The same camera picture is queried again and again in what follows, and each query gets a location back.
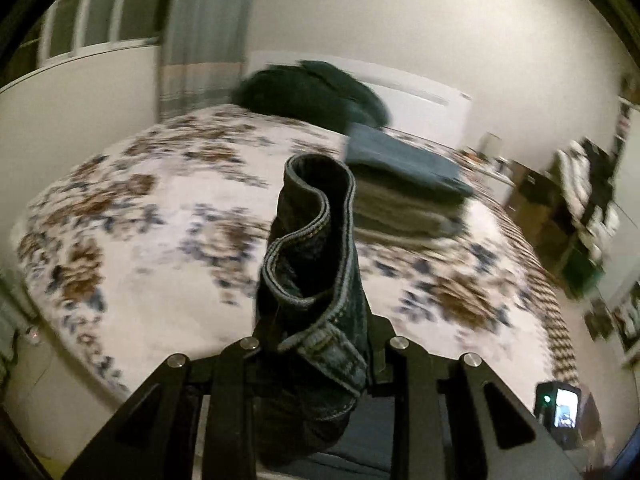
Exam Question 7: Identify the folded grey pants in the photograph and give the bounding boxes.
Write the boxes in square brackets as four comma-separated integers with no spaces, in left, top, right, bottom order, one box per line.
[350,180,470,250]

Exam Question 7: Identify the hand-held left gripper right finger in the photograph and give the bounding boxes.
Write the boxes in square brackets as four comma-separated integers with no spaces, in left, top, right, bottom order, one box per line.
[365,314,597,480]

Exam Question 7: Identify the wooden nightstand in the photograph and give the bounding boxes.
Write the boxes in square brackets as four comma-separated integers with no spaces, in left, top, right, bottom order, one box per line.
[504,160,568,243]

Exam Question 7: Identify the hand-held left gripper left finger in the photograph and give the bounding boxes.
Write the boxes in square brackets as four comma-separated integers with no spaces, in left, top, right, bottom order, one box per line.
[61,316,275,480]

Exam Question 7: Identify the bed with floral cover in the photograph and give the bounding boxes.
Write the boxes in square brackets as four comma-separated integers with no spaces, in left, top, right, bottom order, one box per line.
[11,104,582,411]

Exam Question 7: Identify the white framed window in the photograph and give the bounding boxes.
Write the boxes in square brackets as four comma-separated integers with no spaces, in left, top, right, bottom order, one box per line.
[34,0,162,68]

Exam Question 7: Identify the white headboard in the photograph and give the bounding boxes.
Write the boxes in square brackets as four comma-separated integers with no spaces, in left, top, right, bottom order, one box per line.
[246,50,474,147]

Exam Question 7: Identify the folded blue pants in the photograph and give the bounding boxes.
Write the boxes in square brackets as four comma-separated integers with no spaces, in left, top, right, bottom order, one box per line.
[344,122,476,202]

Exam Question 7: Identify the cluttered shelf unit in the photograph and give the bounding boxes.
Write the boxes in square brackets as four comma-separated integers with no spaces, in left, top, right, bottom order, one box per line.
[554,136,623,303]

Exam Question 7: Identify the dark clothes pile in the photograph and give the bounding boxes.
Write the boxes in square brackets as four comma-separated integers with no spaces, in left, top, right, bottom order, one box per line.
[231,59,392,135]

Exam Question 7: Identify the dark blue denim pants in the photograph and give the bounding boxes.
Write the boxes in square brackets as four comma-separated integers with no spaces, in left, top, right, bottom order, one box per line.
[254,154,372,472]

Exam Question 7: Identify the grey striped curtain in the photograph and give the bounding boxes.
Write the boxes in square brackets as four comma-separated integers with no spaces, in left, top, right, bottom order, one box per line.
[159,0,257,122]

